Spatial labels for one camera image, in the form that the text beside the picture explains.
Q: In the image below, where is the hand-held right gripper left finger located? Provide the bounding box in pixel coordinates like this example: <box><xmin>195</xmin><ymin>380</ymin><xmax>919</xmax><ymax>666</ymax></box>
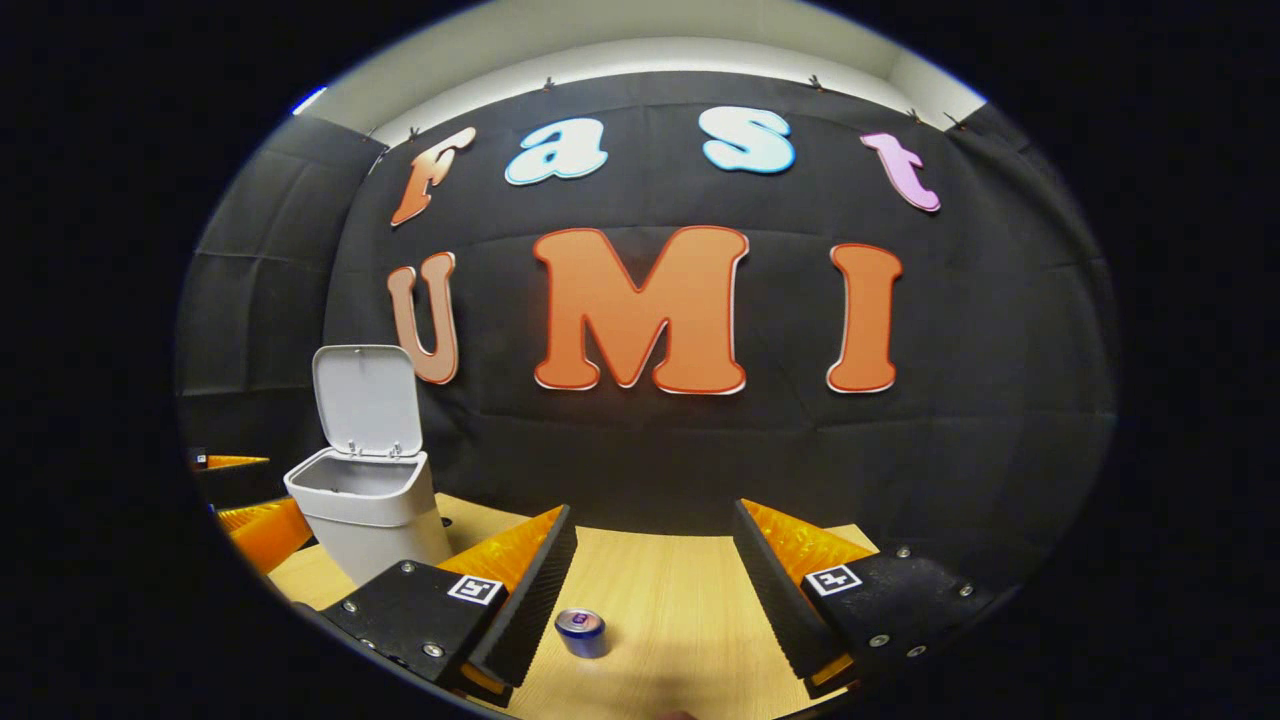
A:
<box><xmin>320</xmin><ymin>503</ymin><xmax>579</xmax><ymax>709</ymax></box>

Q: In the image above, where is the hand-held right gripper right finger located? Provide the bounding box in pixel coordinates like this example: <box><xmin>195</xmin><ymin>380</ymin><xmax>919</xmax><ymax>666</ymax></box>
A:
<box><xmin>733</xmin><ymin>498</ymin><xmax>1001</xmax><ymax>701</ymax></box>

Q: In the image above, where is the blue pop can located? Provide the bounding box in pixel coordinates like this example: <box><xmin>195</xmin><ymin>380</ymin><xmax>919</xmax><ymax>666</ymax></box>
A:
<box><xmin>555</xmin><ymin>608</ymin><xmax>608</xmax><ymax>660</ymax></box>

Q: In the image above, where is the white desktop garbage bin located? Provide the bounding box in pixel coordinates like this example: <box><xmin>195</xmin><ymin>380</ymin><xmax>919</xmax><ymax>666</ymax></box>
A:
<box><xmin>284</xmin><ymin>344</ymin><xmax>454</xmax><ymax>588</ymax></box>

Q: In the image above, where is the wooden desktop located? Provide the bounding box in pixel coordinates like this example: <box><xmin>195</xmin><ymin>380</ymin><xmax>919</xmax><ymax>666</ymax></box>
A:
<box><xmin>268</xmin><ymin>492</ymin><xmax>881</xmax><ymax>720</ymax></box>

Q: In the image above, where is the black backdrop cloth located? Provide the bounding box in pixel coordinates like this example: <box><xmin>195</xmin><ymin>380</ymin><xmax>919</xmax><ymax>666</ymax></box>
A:
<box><xmin>175</xmin><ymin>70</ymin><xmax>1119</xmax><ymax>591</ymax></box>

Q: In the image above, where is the row of black cloth clips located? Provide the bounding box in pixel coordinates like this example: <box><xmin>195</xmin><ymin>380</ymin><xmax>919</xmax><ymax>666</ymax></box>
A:
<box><xmin>405</xmin><ymin>73</ymin><xmax>969</xmax><ymax>141</ymax></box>

